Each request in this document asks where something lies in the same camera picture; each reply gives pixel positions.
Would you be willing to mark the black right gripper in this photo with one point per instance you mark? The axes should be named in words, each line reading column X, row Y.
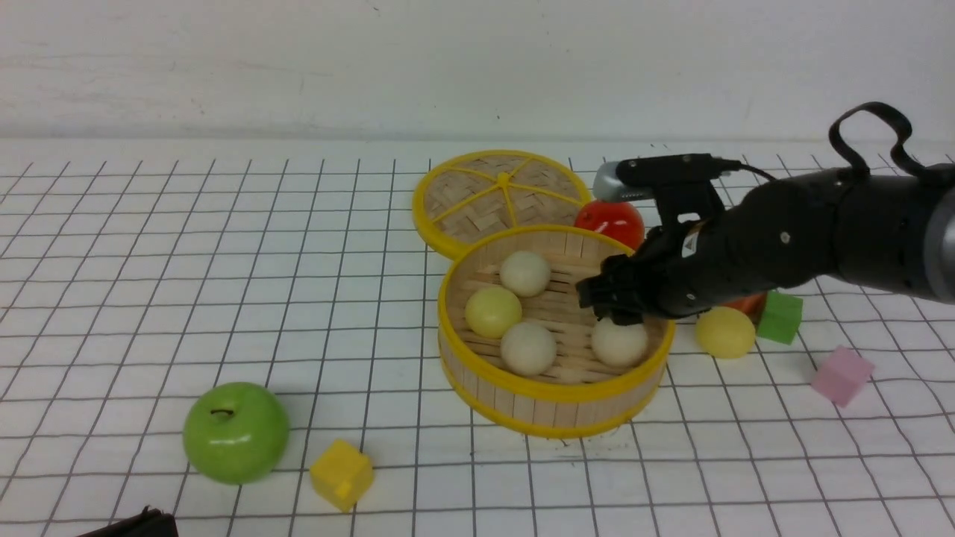
column 776, row 237

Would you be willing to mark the white bun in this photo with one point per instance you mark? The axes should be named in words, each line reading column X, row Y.
column 528, row 349
column 525, row 273
column 619, row 346

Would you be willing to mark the yellow bun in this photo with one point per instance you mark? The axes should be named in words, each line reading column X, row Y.
column 490, row 312
column 725, row 333

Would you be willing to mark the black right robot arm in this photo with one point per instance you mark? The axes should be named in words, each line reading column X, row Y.
column 883, row 232

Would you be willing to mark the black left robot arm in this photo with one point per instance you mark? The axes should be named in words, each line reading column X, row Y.
column 149, row 522

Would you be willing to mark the bamboo steamer tray yellow rim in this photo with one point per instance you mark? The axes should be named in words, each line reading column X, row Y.
column 578, row 396

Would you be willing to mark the bamboo steamer lid yellow rim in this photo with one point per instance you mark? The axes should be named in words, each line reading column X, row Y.
column 472, row 196

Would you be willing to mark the red tomato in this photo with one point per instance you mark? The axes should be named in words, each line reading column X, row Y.
column 621, row 222

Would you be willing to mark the orange cube block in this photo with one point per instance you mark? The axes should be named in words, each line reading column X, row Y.
column 751, row 305

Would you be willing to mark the green cube block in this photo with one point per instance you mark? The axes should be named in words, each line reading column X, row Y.
column 781, row 317

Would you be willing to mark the pink cube block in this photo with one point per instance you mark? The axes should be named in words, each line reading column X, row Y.
column 842, row 375

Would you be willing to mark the yellow cube block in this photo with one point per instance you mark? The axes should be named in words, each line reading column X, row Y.
column 341, row 475

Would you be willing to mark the green apple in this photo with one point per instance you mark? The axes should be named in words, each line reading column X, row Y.
column 236, row 433

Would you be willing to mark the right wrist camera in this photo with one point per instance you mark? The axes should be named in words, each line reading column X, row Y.
column 681, row 186

